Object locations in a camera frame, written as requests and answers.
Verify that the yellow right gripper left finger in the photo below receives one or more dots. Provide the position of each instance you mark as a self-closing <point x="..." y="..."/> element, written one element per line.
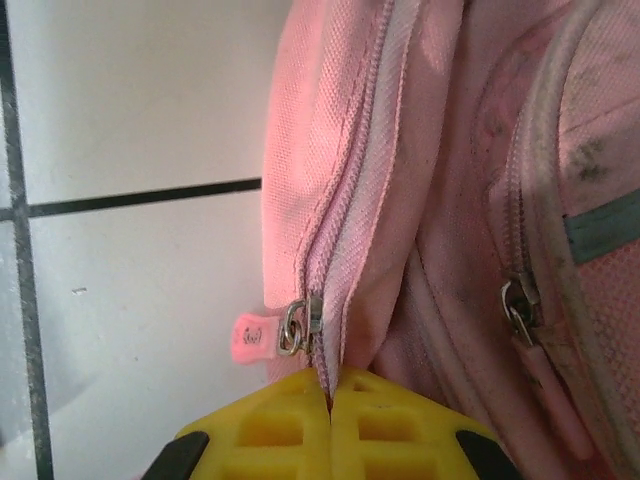
<point x="270" y="430"/>

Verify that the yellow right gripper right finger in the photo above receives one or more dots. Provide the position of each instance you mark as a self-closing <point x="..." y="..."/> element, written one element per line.
<point x="400" y="435"/>

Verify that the pink backpack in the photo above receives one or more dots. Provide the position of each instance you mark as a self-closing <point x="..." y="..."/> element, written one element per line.
<point x="440" y="200"/>

